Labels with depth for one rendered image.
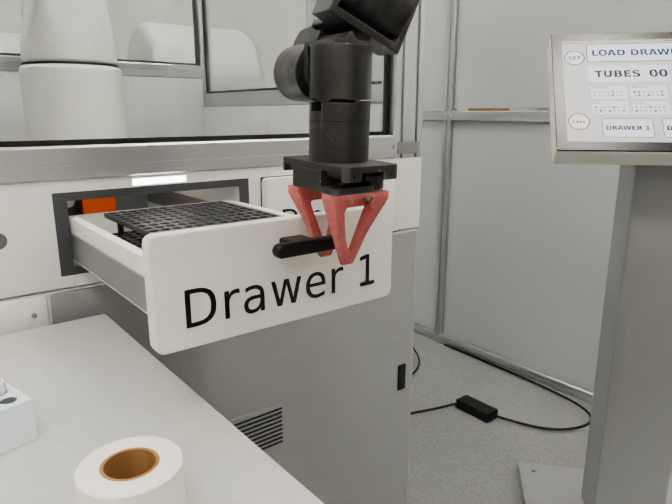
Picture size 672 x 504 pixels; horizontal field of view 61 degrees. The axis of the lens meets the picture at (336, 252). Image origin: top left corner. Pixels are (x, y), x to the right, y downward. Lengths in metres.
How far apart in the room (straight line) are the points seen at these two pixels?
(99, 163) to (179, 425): 0.42
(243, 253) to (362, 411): 0.74
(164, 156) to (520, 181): 1.67
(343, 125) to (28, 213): 0.46
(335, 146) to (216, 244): 0.14
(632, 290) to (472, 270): 1.19
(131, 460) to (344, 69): 0.36
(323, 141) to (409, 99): 0.64
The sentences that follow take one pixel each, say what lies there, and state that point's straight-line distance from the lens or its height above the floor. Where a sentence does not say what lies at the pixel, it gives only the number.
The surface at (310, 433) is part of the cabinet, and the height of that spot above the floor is 0.42.
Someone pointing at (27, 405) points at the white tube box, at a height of 0.79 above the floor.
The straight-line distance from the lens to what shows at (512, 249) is 2.37.
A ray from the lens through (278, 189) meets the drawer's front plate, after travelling 0.95.
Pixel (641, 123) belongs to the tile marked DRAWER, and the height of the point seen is 1.01.
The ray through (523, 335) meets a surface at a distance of 2.43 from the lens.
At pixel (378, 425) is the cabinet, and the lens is 1.29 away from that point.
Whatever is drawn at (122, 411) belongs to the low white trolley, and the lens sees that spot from 0.59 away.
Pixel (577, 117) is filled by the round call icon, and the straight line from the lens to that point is 1.27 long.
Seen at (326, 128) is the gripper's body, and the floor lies 1.02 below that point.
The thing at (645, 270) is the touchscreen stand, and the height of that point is 0.70.
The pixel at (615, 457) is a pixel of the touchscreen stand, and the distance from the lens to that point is 1.58.
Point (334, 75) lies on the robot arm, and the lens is 0.52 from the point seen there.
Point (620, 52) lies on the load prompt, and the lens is 1.40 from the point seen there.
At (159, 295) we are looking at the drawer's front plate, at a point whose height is 0.88.
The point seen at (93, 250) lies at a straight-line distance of 0.75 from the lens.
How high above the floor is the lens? 1.03
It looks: 14 degrees down
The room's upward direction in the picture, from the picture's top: straight up
